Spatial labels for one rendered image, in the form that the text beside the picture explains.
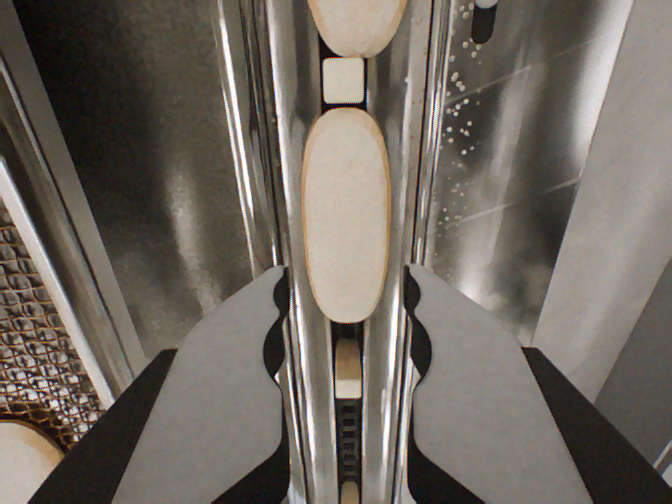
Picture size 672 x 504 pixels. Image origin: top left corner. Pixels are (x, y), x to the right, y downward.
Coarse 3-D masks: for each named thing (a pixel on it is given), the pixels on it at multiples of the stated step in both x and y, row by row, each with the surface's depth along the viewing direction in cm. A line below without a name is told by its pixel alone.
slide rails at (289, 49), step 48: (288, 0) 12; (288, 48) 13; (384, 48) 13; (288, 96) 14; (384, 96) 14; (288, 144) 14; (288, 192) 15; (288, 240) 16; (384, 288) 18; (384, 336) 19; (384, 384) 21; (384, 432) 23; (336, 480) 25; (384, 480) 25
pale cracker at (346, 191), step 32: (320, 128) 14; (352, 128) 13; (320, 160) 14; (352, 160) 14; (384, 160) 14; (320, 192) 14; (352, 192) 14; (384, 192) 14; (320, 224) 15; (352, 224) 15; (384, 224) 15; (320, 256) 16; (352, 256) 16; (384, 256) 16; (320, 288) 17; (352, 288) 16; (352, 320) 18
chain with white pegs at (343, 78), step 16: (336, 64) 11; (352, 64) 11; (336, 80) 11; (352, 80) 11; (336, 96) 12; (352, 96) 12; (336, 336) 20; (352, 336) 21; (336, 352) 20; (352, 352) 20; (336, 368) 19; (352, 368) 19; (336, 384) 18; (352, 384) 18; (352, 400) 23; (352, 416) 24; (352, 432) 25; (352, 448) 25; (352, 464) 26; (352, 480) 27; (352, 496) 26
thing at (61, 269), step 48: (0, 96) 10; (0, 144) 10; (0, 192) 11; (48, 192) 12; (48, 240) 11; (48, 288) 13; (0, 336) 14; (96, 336) 14; (48, 384) 15; (96, 384) 15
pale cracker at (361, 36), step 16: (320, 0) 12; (336, 0) 11; (352, 0) 11; (368, 0) 11; (384, 0) 11; (400, 0) 12; (320, 16) 12; (336, 16) 12; (352, 16) 12; (368, 16) 12; (384, 16) 12; (400, 16) 12; (320, 32) 12; (336, 32) 12; (352, 32) 12; (368, 32) 12; (384, 32) 12; (336, 48) 12; (352, 48) 12; (368, 48) 12
